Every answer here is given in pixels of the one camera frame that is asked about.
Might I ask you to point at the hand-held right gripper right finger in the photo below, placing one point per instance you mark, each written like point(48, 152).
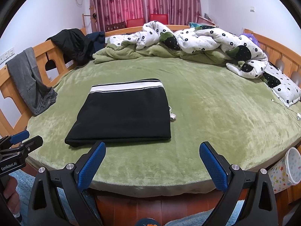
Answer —
point(214, 167)

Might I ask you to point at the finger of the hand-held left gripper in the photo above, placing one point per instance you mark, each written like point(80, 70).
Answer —
point(33, 144)
point(20, 136)

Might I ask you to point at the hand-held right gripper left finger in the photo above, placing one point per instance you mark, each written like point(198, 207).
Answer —
point(90, 167)

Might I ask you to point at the black pants with striped waistband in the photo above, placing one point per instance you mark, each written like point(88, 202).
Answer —
point(122, 113)

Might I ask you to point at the person's left hand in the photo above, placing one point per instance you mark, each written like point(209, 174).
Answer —
point(10, 196)

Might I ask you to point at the green bed blanket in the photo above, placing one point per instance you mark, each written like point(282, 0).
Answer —
point(211, 113)

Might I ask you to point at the grey jeans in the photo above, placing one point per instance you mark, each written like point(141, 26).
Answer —
point(28, 80)

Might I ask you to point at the star print trash bin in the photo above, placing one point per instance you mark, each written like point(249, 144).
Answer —
point(287, 169)

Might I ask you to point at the blue and orange item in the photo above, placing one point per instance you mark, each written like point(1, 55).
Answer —
point(147, 222)

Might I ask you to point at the black jacket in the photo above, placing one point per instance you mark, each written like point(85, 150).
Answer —
point(70, 42)

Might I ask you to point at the dark blue garment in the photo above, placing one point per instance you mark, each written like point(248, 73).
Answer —
point(97, 40)

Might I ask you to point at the white floral quilt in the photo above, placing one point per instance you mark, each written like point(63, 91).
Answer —
point(207, 37)

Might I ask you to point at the wooden coat rack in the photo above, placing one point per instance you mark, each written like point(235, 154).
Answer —
point(84, 21)

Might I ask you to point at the teal cloth item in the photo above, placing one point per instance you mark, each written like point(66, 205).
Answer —
point(196, 25)

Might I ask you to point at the dark wooden chair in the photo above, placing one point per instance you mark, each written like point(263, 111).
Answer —
point(116, 26)

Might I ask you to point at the red chair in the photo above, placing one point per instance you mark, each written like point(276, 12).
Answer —
point(135, 22)
point(159, 18)

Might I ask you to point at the white wall outlet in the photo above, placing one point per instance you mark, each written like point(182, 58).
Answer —
point(2, 58)
point(10, 52)

